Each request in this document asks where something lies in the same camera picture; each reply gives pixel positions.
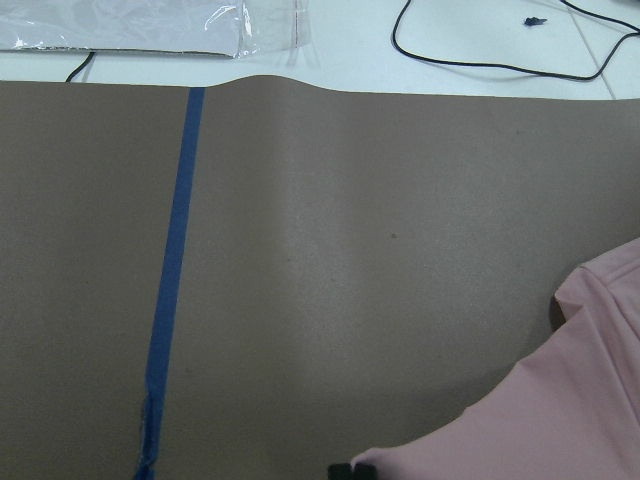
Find black cable on desk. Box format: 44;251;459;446
390;0;640;81

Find brown paper table cover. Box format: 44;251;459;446
1;77;639;479

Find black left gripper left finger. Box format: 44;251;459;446
327;463;353;480

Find pink printed t-shirt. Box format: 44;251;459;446
355;241;639;479

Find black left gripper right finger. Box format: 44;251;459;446
353;463;377;480

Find clear plastic bag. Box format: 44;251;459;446
1;0;311;58

